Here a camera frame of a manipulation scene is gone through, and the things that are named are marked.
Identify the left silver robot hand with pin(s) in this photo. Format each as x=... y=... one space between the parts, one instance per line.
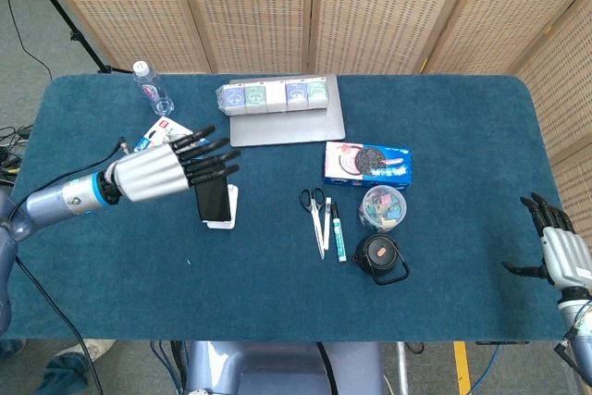
x=148 y=173

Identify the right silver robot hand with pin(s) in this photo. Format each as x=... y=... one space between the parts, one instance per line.
x=564 y=247

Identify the black smartphone with teal edge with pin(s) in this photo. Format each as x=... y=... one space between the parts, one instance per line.
x=213 y=203

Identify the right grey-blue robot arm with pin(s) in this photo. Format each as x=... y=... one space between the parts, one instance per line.
x=575 y=316

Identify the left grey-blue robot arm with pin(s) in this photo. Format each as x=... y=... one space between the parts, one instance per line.
x=55 y=203

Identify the black tripod stand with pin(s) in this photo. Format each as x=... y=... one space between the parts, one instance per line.
x=69 y=27

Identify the tape measure blister pack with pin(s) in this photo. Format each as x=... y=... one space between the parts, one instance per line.
x=159 y=129

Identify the clear plastic water bottle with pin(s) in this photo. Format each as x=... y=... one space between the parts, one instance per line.
x=152 y=92

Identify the grey closed laptop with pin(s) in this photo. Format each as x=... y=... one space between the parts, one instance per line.
x=287 y=129

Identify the pack of tissue packets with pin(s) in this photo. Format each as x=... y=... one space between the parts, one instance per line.
x=273 y=96

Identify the white shoe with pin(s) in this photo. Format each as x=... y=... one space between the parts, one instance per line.
x=92 y=349

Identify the clear jar of binder clips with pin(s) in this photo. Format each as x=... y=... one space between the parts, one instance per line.
x=381 y=207

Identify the woven wooden folding screen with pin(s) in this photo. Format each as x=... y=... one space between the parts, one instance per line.
x=259 y=6

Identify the metal table leg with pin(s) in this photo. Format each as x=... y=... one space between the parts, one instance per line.
x=403 y=367

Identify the green and white marker pen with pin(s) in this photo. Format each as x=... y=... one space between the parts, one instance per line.
x=339 y=238

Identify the blue Oreo cookie box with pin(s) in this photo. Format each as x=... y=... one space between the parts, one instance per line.
x=370 y=166

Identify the blue jeans leg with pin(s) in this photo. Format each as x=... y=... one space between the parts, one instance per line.
x=62 y=376

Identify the grey-blue robot torso base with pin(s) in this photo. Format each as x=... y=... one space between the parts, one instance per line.
x=277 y=367

